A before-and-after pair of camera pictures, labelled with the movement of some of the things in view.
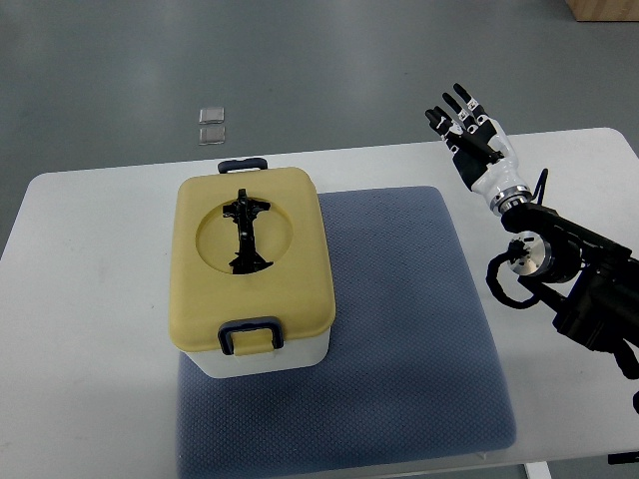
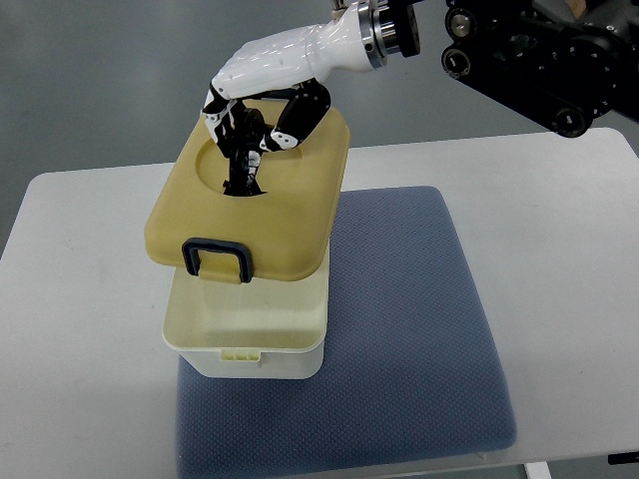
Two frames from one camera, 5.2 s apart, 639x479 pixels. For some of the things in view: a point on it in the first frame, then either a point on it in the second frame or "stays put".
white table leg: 537,470 stays put
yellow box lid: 297,289 → 288,231
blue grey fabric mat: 414,373 stays put
